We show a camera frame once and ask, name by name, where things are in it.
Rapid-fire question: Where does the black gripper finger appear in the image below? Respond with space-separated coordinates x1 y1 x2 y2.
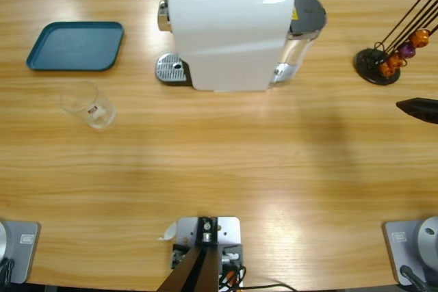
396 97 438 124

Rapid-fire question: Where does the orange coffee capsule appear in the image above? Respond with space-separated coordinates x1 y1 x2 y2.
378 62 400 78
388 52 407 68
410 29 430 48

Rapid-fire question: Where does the clear drinking glass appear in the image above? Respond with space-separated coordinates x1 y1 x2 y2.
60 81 117 131

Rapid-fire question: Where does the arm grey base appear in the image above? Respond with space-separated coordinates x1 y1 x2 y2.
0 220 41 284
382 215 438 287

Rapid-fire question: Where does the purple coffee capsule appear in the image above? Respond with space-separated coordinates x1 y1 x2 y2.
399 41 417 59

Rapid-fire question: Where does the white capsule coffee machine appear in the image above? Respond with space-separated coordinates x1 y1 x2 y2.
157 0 296 94

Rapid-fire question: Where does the black capsule holder with rods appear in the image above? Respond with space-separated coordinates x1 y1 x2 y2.
354 0 438 86

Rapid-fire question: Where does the teal plastic tray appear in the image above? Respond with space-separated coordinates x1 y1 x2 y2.
26 21 125 72

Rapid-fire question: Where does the metal drip tray grille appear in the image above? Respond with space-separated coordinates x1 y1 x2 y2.
155 52 192 87

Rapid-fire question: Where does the clear water tank black lid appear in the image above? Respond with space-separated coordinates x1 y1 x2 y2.
270 0 328 85

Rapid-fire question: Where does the white paper tag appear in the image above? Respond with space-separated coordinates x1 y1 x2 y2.
157 222 178 241

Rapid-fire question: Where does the base black cable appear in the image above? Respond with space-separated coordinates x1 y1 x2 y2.
399 264 430 292
0 257 16 284

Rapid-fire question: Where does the white mount block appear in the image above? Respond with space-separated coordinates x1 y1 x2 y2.
176 216 240 248

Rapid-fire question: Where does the black mount bracket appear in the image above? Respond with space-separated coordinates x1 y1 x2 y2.
170 243 244 271

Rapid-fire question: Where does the black power cable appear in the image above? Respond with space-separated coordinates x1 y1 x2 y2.
244 283 295 292

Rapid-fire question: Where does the orange black cable bundle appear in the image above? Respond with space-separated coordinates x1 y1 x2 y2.
218 264 247 289

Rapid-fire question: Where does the dark camera post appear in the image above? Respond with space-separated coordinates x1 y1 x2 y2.
159 216 220 292

